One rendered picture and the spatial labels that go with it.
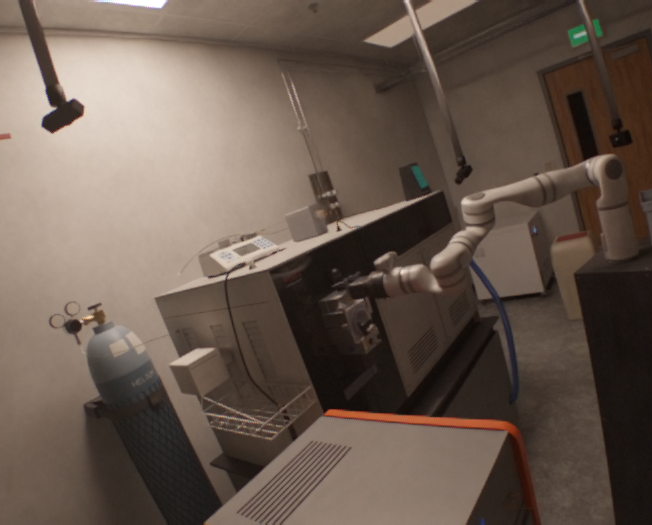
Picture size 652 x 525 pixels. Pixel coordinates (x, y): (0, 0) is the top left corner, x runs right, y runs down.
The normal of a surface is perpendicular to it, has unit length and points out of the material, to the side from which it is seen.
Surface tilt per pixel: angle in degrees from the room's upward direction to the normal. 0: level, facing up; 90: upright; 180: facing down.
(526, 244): 90
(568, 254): 84
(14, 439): 90
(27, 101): 90
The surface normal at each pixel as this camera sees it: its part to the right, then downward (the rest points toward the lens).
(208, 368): 0.75, -0.15
